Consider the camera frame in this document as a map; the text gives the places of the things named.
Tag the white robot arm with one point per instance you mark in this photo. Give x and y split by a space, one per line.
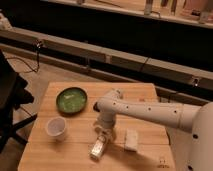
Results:
196 120

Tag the black rectangular block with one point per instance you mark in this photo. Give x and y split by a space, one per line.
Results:
95 107

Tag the black office chair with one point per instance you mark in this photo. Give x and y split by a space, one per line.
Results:
12 95

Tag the green ceramic bowl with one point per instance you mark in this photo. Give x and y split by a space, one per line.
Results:
71 100

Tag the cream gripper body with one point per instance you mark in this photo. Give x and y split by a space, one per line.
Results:
102 132

